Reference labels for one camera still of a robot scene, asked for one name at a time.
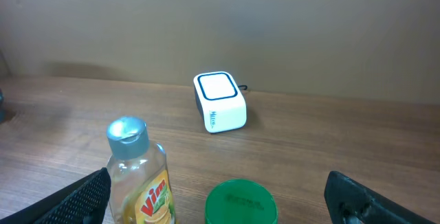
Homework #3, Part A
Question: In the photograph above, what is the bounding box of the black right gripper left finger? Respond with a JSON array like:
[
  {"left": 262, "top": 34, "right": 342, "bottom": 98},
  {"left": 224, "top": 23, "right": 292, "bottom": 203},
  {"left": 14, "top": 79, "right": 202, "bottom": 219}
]
[{"left": 1, "top": 168, "right": 111, "bottom": 224}]

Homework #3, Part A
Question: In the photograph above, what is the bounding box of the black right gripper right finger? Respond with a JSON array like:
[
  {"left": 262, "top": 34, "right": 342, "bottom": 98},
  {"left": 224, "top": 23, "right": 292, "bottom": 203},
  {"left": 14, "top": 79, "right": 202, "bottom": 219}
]
[{"left": 324, "top": 171, "right": 434, "bottom": 224}]

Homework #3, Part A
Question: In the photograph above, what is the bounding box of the green lid jar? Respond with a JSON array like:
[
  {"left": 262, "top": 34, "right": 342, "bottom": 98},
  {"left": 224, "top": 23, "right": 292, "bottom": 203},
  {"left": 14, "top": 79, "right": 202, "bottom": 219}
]
[{"left": 204, "top": 179, "right": 278, "bottom": 224}]

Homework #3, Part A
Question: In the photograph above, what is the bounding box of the white barcode scanner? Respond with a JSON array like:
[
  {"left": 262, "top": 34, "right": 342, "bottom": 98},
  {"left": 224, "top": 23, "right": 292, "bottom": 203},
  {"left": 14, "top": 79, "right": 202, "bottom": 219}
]
[{"left": 193, "top": 71, "right": 247, "bottom": 133}]

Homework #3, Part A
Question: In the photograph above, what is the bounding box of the yellow dish soap bottle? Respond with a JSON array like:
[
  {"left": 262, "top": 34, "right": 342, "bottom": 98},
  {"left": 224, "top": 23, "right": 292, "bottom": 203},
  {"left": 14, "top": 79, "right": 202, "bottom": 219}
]
[{"left": 107, "top": 116, "right": 177, "bottom": 224}]

